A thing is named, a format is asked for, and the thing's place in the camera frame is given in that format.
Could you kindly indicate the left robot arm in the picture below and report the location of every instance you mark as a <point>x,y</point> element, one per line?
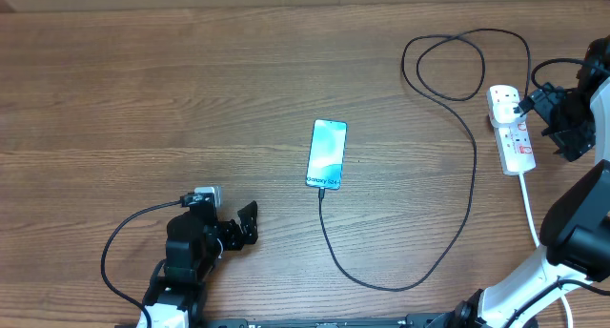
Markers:
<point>196,240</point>

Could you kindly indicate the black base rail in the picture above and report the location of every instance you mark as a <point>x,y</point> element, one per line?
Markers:
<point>410,321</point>

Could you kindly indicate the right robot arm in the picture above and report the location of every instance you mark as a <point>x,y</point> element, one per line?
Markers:
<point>574,235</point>

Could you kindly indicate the white power strip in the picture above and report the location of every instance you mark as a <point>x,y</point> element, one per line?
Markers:
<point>514,144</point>

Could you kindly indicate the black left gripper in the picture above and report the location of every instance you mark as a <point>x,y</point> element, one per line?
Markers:
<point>234,239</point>

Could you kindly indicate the blue Galaxy smartphone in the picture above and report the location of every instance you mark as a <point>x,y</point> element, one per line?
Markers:
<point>326,156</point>

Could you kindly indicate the white USB charger plug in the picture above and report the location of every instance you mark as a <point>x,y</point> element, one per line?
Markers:
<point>505,114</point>

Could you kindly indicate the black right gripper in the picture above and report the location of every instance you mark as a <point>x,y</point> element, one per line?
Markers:
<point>576,141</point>

